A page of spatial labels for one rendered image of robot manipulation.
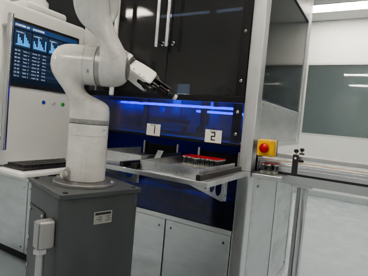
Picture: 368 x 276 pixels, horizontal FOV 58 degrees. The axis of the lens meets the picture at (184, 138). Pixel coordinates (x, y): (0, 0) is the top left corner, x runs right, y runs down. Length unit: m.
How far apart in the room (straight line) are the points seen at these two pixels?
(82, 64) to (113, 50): 0.10
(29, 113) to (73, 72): 0.79
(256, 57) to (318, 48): 4.76
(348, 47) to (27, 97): 5.26
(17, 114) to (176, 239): 0.97
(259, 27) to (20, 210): 1.92
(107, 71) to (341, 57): 5.40
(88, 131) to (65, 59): 0.22
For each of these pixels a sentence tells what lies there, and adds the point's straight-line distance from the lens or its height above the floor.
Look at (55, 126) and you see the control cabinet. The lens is 1.90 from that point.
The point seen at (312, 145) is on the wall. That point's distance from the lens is 6.08.
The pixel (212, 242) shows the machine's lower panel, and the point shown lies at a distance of 1.63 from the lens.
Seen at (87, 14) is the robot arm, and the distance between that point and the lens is 1.00.
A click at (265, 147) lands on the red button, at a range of 1.43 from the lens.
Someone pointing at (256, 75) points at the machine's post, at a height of 1.30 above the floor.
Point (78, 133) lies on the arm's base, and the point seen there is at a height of 1.02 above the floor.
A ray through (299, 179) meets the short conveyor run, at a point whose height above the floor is 0.87.
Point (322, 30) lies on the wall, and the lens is 6.32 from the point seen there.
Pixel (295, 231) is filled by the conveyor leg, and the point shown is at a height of 0.63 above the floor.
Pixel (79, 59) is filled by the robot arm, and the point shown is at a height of 1.23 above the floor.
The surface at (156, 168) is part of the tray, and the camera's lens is 1.27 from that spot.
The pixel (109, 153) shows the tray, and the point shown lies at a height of 0.90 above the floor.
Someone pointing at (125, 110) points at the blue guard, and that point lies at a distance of 1.85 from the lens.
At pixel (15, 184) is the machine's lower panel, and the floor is 0.54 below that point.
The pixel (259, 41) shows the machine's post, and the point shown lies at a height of 1.45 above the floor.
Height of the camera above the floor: 1.08
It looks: 3 degrees down
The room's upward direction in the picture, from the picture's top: 5 degrees clockwise
